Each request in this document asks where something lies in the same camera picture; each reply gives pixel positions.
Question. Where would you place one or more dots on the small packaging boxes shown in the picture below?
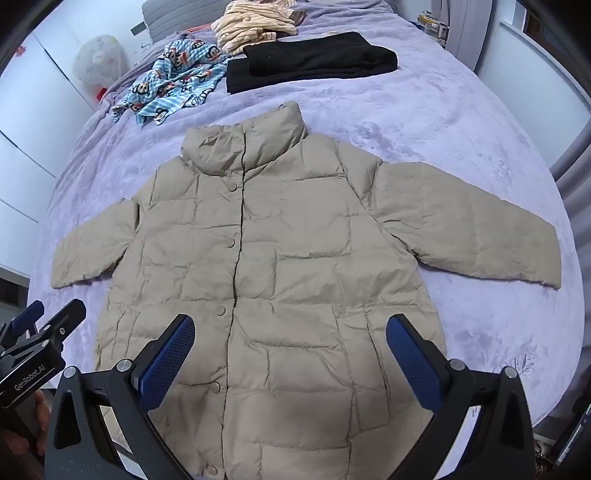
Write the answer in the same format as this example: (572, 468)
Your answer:
(433, 27)

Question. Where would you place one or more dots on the grey curtain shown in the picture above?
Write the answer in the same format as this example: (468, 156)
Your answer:
(575, 147)
(464, 32)

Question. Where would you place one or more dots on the blue cartoon print garment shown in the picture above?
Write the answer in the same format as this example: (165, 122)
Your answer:
(175, 78)

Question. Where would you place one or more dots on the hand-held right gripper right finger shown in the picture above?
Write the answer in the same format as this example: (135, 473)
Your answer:
(413, 364)

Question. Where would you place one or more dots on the black folded garment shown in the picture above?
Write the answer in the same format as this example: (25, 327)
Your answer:
(314, 62)

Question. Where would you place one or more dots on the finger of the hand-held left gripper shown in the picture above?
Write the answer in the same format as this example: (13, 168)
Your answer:
(27, 315)
(64, 318)

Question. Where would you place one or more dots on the cream striped garment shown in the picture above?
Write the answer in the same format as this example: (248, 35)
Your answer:
(249, 27)

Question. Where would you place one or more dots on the person's left hand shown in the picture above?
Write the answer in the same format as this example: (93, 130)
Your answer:
(44, 413)

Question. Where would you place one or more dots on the white wardrobe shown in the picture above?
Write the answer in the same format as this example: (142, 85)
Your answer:
(27, 115)

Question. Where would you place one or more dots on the beige puffer jacket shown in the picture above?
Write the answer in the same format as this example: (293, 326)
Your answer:
(277, 277)

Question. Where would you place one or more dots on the dark object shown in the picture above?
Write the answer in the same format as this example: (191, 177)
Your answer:
(570, 438)

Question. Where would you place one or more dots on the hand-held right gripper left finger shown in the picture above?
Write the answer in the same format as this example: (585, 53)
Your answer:
(168, 360)

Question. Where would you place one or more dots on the small brown cloth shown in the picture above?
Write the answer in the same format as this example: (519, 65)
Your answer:
(299, 18)

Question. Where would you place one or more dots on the lavender fleece blanket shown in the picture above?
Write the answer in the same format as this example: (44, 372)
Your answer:
(438, 138)

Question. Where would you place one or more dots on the grey quilted headboard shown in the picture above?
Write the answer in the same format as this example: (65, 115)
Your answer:
(171, 14)

